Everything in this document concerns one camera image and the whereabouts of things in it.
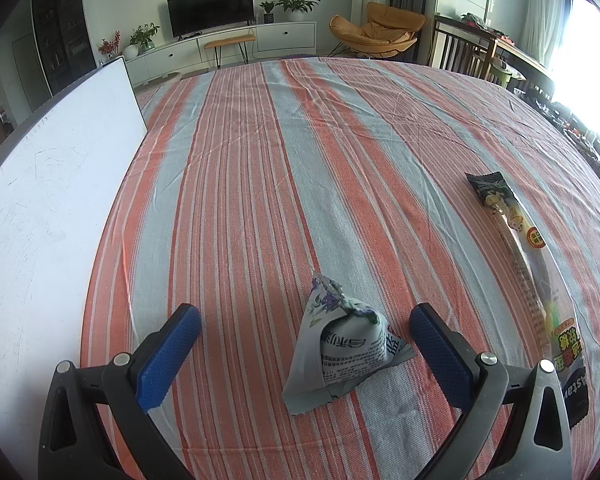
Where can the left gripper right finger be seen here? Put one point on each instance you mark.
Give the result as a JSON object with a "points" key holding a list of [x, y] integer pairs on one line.
{"points": [[536, 441]]}

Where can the long stick snack packet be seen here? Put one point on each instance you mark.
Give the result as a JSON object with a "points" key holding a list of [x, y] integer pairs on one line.
{"points": [[545, 291]]}

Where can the grey triangular snack pouch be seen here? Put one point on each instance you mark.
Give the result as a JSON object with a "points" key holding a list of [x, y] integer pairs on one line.
{"points": [[341, 342]]}

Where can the white board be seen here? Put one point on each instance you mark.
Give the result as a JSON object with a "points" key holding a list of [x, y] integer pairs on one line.
{"points": [[60, 172]]}

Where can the striped red grey tablecloth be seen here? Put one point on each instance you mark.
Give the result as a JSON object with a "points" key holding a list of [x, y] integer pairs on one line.
{"points": [[252, 178]]}

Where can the wooden side table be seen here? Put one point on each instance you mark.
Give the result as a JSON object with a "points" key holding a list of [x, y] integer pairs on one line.
{"points": [[463, 48]]}

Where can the red flower plant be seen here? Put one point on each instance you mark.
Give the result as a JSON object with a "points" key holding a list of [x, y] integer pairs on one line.
{"points": [[109, 48]]}

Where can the potted plant in white vase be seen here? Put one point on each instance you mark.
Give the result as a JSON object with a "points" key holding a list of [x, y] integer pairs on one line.
{"points": [[143, 37]]}

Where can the orange lounge chair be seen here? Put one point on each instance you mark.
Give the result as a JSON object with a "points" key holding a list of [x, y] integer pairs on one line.
{"points": [[388, 31]]}

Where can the dark display cabinet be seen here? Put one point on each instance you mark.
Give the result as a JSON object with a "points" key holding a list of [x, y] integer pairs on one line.
{"points": [[61, 38]]}

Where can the small wooden bench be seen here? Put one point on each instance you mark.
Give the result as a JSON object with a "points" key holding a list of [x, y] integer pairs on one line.
{"points": [[230, 47]]}

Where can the white tv cabinet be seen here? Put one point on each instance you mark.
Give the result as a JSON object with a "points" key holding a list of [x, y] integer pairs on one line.
{"points": [[185, 56]]}

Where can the black television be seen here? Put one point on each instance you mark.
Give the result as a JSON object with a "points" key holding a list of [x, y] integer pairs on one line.
{"points": [[190, 16]]}

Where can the small dark potted plant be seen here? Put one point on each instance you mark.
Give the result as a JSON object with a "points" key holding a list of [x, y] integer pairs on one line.
{"points": [[268, 11]]}

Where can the large green potted plant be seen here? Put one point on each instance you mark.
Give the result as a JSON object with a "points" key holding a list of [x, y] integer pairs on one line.
{"points": [[297, 9]]}

